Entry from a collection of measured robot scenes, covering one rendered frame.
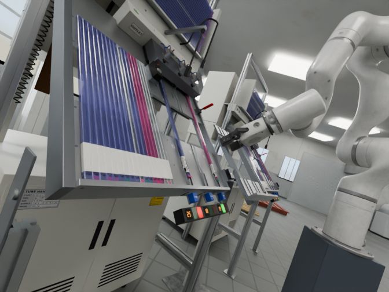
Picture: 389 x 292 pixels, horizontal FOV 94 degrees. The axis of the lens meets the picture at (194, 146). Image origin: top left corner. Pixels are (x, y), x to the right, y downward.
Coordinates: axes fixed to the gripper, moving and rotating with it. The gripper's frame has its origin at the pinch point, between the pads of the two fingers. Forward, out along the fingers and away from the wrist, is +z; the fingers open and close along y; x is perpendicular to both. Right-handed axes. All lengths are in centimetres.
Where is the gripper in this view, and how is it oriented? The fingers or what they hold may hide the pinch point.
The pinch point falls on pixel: (228, 144)
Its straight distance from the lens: 69.4
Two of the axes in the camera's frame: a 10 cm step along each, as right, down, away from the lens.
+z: -8.0, 4.2, 4.2
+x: -2.6, -8.8, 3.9
